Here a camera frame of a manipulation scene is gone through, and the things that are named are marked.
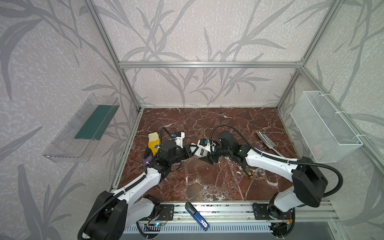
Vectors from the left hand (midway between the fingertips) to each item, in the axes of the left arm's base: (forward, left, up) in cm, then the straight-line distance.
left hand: (200, 144), depth 79 cm
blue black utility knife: (-32, +1, -13) cm, 34 cm away
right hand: (0, -1, -3) cm, 3 cm away
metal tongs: (+10, -46, -16) cm, 50 cm away
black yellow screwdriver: (-10, -28, -15) cm, 33 cm away
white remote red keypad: (-3, -1, -4) cm, 5 cm away
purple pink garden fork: (+6, -40, -17) cm, 44 cm away
